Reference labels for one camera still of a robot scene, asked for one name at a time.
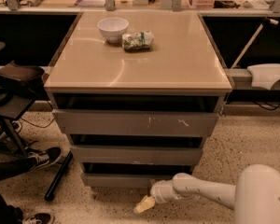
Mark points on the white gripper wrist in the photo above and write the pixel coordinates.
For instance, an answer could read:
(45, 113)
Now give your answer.
(160, 193)

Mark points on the grey bottom drawer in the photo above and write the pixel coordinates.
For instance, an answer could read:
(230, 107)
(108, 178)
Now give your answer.
(135, 176)

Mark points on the grey drawer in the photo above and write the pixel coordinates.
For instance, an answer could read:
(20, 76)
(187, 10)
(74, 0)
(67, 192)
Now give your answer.
(135, 176)
(172, 116)
(148, 150)

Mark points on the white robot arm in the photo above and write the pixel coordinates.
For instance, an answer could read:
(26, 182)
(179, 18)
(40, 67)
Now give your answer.
(254, 199)

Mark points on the grey middle drawer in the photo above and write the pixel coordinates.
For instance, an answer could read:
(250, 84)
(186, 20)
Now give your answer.
(148, 150)

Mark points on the beige top drawer cabinet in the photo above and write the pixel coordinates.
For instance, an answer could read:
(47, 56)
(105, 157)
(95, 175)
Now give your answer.
(181, 62)

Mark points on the grey top drawer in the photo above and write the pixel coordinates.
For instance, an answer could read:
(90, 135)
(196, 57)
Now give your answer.
(172, 116)

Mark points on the black chair base leg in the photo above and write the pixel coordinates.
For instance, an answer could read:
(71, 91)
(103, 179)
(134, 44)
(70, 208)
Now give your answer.
(50, 194)

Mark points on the black sneaker lower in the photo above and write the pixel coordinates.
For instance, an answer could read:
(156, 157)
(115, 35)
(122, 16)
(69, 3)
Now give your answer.
(40, 218)

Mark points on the black sneaker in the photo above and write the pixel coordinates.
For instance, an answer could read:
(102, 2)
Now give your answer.
(44, 158)
(40, 218)

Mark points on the black sneaker upper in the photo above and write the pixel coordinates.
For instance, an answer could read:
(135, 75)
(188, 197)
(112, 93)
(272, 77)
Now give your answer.
(44, 158)

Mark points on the person leg dark trousers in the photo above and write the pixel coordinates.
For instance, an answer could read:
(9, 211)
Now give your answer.
(8, 213)

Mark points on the green white snack bag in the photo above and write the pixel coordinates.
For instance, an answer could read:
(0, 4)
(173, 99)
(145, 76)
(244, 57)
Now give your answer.
(137, 41)

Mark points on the black stand table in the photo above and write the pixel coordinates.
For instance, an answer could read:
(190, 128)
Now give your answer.
(12, 107)

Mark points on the dark bag on stand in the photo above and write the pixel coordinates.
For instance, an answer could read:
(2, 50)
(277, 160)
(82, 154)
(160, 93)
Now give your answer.
(25, 81)

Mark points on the white bowl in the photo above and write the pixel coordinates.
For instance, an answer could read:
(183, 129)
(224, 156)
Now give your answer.
(112, 29)

